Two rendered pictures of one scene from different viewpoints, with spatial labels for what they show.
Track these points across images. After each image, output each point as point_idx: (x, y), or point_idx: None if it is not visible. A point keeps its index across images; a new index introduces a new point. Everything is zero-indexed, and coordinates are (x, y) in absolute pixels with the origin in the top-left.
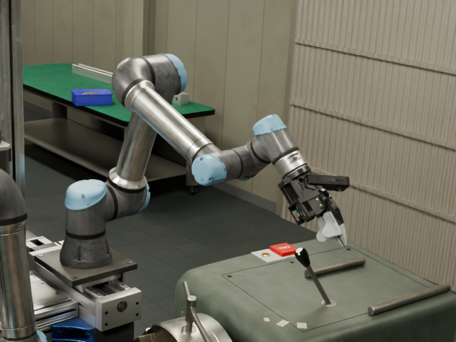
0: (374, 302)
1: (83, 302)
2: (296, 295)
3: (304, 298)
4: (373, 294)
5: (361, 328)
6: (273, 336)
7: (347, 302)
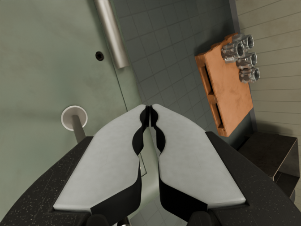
0: (79, 35)
1: None
2: (31, 170)
3: (46, 157)
4: (46, 15)
5: (139, 93)
6: (143, 206)
7: (73, 84)
